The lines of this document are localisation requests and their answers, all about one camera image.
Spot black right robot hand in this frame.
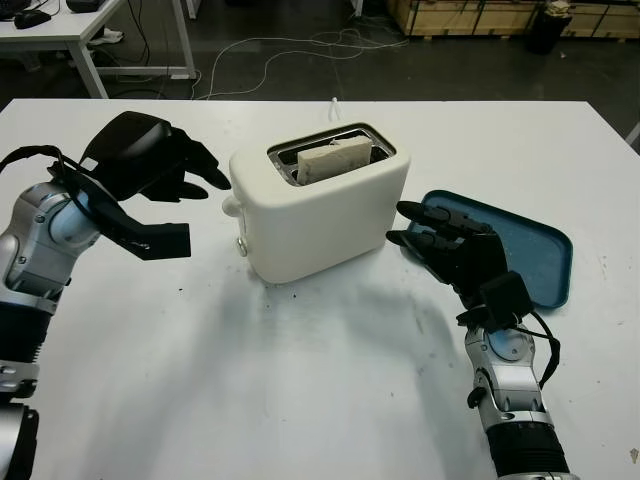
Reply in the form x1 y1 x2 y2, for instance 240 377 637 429
385 200 506 309

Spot slice of white bread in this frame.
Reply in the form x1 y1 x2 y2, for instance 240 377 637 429
297 138 374 186

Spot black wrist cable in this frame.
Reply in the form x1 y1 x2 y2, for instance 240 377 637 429
514 312 561 389
0 144 96 236

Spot black computer mouse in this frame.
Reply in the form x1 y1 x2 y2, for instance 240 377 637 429
13 10 52 30

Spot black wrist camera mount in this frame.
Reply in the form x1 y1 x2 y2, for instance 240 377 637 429
47 159 193 262
455 272 531 334

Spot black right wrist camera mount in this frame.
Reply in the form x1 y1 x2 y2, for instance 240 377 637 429
455 272 531 334

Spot cream white two-slot toaster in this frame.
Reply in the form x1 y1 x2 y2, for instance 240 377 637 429
228 122 412 285

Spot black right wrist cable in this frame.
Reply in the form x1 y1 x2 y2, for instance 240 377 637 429
514 312 561 389

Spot stacked wooden crates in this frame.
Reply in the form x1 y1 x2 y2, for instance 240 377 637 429
387 0 640 39

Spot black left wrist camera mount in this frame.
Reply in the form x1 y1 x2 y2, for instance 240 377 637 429
47 159 193 262

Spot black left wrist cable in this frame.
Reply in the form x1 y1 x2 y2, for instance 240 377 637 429
0 144 96 236

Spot long white looped cable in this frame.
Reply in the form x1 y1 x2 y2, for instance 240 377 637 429
194 27 409 101

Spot white shoes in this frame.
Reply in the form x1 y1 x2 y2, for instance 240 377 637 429
89 28 125 46

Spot black trash bin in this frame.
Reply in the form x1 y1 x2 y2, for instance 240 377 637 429
525 2 574 55

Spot white office desk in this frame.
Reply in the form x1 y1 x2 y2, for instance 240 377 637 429
0 0 197 100

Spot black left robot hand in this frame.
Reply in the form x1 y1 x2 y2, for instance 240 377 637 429
79 110 232 204

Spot blue plastic tray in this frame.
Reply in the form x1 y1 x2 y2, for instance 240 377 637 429
402 188 574 312

